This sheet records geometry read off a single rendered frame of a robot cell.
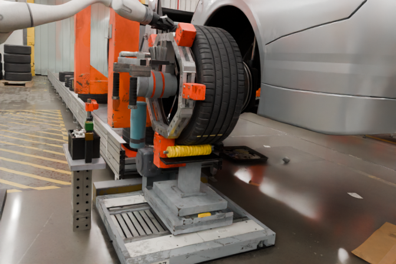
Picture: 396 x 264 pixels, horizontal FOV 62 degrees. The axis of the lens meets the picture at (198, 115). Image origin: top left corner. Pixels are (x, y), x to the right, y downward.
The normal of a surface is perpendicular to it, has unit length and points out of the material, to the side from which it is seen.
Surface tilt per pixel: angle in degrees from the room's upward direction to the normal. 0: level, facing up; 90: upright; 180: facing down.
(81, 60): 90
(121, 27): 90
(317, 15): 90
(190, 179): 90
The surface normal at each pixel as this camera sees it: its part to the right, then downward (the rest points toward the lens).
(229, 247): 0.45, 0.18
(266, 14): -0.89, 0.01
